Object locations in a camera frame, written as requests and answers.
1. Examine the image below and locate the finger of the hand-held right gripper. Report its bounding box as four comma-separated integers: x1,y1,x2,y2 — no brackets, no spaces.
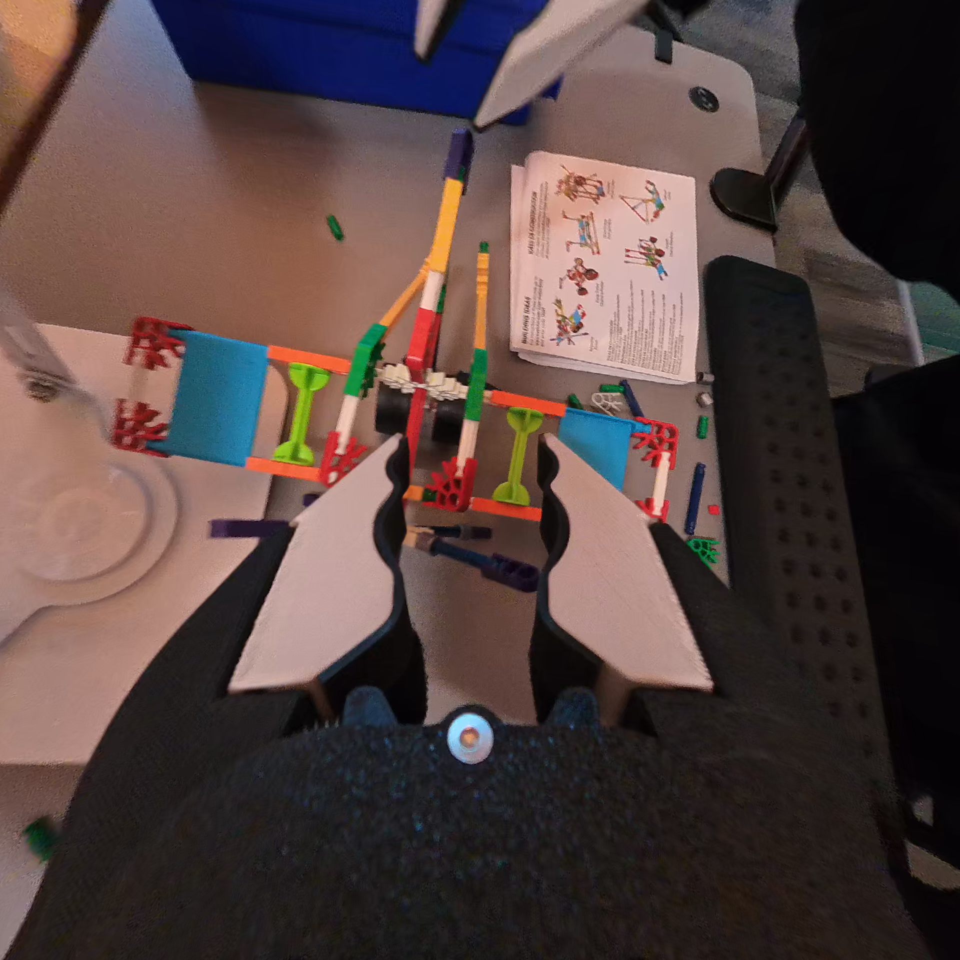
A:
414,0,468,63
472,0,651,132

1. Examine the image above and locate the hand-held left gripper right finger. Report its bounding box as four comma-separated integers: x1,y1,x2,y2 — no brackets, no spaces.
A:
528,433,715,695

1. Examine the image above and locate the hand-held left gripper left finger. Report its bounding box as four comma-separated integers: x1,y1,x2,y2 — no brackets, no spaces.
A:
227,433,412,695

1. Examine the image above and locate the colourful construction toy model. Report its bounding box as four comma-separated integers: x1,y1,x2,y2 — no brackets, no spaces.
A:
111,127,681,595

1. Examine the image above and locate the yellow rod with connector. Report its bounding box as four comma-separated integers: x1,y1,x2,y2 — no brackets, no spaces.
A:
472,240,493,355
377,258,434,329

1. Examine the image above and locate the person's right forearm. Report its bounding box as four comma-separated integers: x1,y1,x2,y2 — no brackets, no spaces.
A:
793,0,960,285

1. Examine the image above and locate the blue plastic bin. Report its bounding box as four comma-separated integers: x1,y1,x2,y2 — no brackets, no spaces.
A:
150,0,564,126

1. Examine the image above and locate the black chair armrest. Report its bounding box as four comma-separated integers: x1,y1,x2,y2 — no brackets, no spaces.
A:
708,112,813,232

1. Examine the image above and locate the white instruction booklet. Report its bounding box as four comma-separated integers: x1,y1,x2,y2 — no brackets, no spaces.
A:
510,150,700,386

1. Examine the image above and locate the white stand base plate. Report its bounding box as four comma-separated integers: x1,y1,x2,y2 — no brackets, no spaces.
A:
0,324,291,766

